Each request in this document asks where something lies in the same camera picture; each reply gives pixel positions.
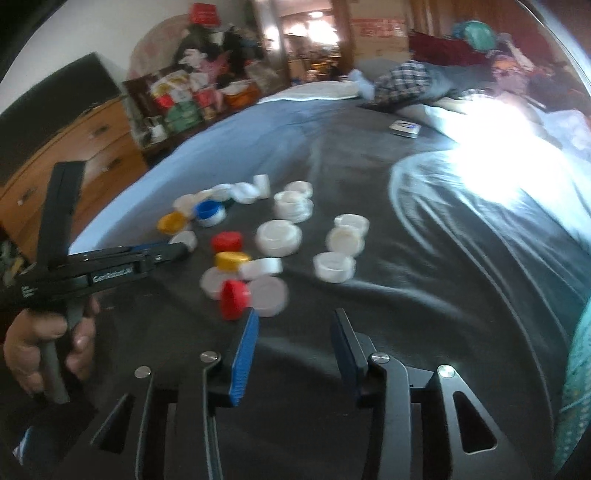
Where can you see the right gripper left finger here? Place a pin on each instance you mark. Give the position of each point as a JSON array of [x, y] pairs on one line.
[[154, 432]]

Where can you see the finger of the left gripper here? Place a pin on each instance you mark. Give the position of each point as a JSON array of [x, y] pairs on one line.
[[172, 252], [121, 251]]

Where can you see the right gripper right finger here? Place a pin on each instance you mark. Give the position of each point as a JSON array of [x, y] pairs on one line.
[[425, 424]]

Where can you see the red bottle cap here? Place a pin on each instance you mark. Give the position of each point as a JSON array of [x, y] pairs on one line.
[[234, 299], [227, 241]]

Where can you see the large white lid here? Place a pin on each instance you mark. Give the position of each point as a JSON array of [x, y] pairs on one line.
[[278, 238]]

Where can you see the person's left hand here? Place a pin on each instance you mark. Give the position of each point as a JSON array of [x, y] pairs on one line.
[[30, 329]]

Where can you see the blue bottle cap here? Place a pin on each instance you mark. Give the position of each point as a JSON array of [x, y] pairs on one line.
[[209, 213]]

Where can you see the orange yellow bottle cap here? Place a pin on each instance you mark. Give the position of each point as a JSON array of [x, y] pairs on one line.
[[229, 261]]

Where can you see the wooden dresser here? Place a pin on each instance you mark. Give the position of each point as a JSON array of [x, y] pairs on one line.
[[96, 153]]

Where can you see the light blue perforated basket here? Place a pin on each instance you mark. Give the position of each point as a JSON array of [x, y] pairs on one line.
[[574, 414]]

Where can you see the black television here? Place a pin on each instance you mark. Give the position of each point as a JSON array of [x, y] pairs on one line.
[[41, 112]]

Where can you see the cluttered wooden shelf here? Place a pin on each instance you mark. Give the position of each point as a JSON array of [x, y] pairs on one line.
[[195, 69]]

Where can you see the blue bed sheet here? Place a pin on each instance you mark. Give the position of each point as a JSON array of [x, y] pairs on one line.
[[467, 246]]

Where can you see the white pillow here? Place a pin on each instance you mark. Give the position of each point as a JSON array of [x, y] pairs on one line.
[[316, 91]]

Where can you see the plaid shirt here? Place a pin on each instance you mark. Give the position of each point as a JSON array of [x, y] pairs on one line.
[[407, 81]]

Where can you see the cardboard box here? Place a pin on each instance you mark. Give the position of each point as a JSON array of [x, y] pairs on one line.
[[380, 29]]

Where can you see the pile of clothes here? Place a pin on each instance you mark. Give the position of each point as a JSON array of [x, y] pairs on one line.
[[523, 63]]

